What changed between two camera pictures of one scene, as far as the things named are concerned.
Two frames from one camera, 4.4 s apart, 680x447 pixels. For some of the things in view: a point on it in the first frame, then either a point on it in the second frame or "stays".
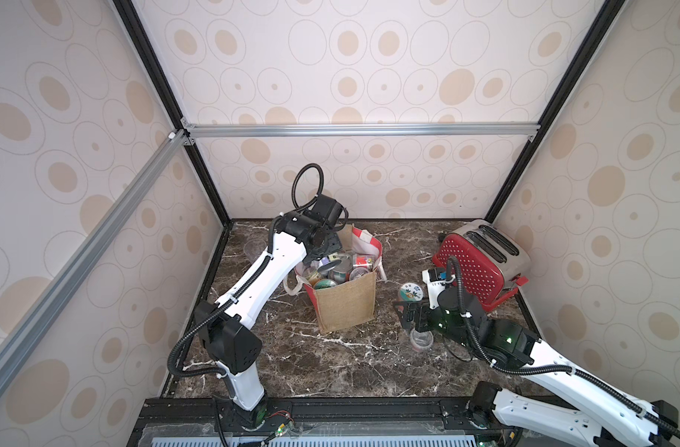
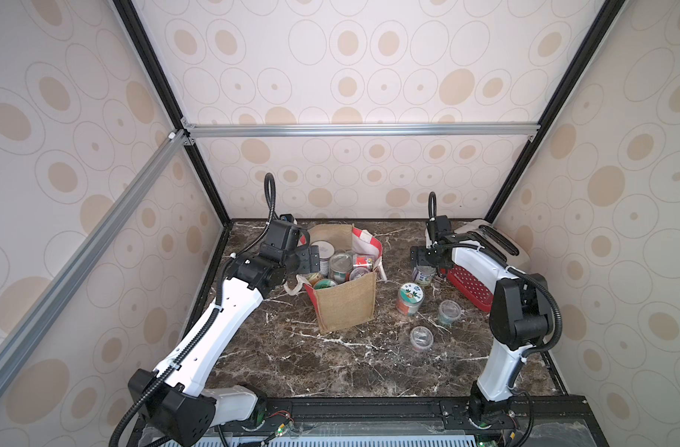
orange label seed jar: (411, 291) stays
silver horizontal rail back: (360, 130) stays
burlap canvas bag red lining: (347, 302) stays
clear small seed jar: (421, 341) stays
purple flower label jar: (323, 283) stays
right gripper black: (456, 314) to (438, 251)
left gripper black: (336, 243) to (308, 262)
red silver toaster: (493, 264) stays
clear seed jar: (363, 261) to (423, 275)
